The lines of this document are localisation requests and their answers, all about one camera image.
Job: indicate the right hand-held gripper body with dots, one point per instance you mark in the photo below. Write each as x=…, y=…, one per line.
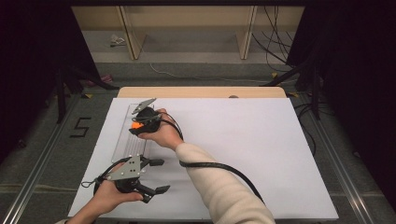
x=149, y=118

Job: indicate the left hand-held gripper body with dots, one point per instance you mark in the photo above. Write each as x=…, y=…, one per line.
x=127, y=171

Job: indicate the clear plastic tray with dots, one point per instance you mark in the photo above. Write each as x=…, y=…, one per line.
x=134, y=146

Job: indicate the person's right hand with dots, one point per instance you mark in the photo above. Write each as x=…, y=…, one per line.
x=166, y=135

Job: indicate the person's left hand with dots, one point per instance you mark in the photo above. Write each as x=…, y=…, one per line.
x=107, y=197

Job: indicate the pink cloth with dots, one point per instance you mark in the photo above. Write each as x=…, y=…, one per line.
x=104, y=79

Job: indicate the light wooden table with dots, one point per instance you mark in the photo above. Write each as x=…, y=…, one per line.
x=202, y=92

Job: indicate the black metal stand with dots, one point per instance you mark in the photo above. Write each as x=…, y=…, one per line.
x=61, y=93
x=316, y=93

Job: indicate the white crumpled wrapper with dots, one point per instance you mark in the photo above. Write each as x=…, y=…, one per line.
x=116, y=40

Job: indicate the beige wooden shelf unit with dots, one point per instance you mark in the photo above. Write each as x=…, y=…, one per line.
x=186, y=31

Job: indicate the black curtain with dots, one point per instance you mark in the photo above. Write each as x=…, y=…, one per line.
x=358, y=62
x=25, y=62

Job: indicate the yellow tape floor marker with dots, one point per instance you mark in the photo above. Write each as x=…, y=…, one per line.
x=292, y=94

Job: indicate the metal floor rail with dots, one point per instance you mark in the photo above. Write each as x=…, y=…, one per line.
x=31, y=183
x=348, y=186

